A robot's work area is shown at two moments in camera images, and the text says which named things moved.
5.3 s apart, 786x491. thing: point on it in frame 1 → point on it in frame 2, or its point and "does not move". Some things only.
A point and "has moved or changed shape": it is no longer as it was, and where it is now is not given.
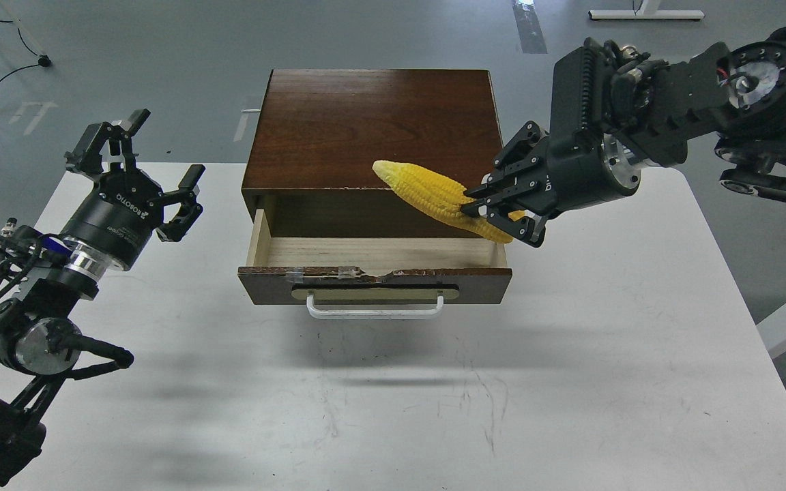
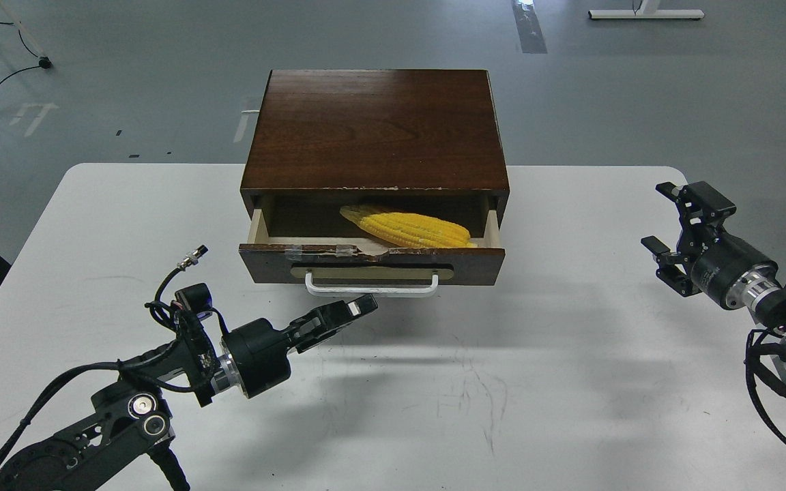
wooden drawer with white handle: (372, 278) has moved or changed shape
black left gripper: (119, 215) → (259, 354)
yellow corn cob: (443, 195) → (411, 229)
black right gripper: (587, 163) → (726, 269)
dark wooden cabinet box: (318, 132) does not move
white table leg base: (647, 9) does not move
